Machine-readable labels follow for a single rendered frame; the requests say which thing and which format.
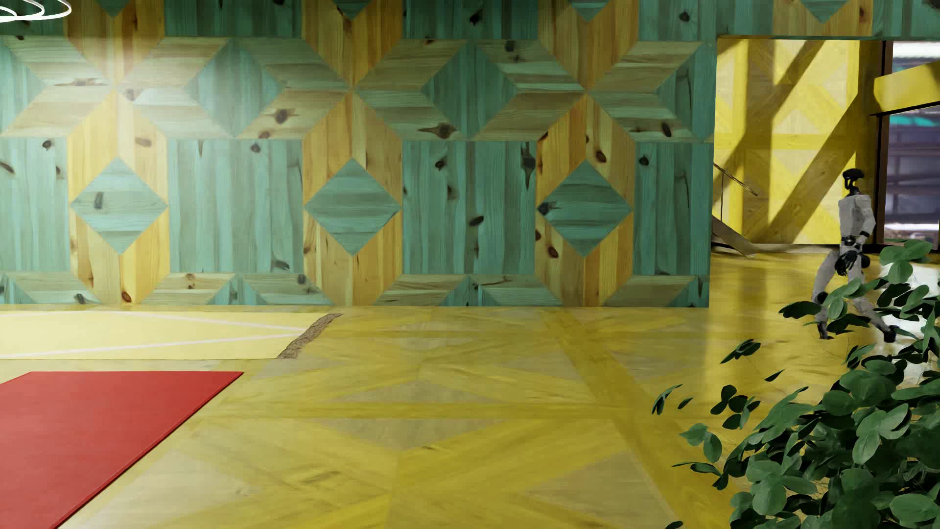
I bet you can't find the green leafy plant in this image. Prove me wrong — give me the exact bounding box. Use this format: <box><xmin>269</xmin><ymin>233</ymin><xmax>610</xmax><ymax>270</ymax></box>
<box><xmin>651</xmin><ymin>238</ymin><xmax>940</xmax><ymax>529</ymax></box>

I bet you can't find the white humanoid robot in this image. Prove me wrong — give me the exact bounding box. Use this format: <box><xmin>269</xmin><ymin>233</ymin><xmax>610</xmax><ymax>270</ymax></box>
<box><xmin>811</xmin><ymin>168</ymin><xmax>898</xmax><ymax>344</ymax></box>

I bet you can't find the white ring ceiling lamp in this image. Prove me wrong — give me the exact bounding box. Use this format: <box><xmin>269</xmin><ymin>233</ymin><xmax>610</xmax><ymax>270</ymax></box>
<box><xmin>0</xmin><ymin>0</ymin><xmax>73</xmax><ymax>24</ymax></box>

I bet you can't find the red floor mat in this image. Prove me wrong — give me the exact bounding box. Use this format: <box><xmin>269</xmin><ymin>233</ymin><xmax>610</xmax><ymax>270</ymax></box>
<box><xmin>0</xmin><ymin>371</ymin><xmax>244</xmax><ymax>529</ymax></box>

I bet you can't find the pale yellow floor mat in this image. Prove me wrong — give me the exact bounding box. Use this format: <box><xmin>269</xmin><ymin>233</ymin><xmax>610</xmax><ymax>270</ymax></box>
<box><xmin>0</xmin><ymin>311</ymin><xmax>343</xmax><ymax>361</ymax></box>

